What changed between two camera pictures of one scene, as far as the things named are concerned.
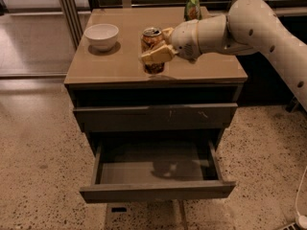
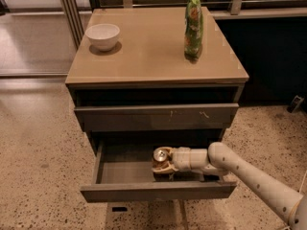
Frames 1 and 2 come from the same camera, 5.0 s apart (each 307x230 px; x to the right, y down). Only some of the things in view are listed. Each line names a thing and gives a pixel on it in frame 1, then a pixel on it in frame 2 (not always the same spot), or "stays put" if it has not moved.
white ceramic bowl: (102, 36) stays put
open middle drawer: (153, 171) stays put
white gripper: (185, 39) → (181, 159)
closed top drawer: (157, 118) stays put
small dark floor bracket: (294, 105) stays put
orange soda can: (150, 37) → (159, 154)
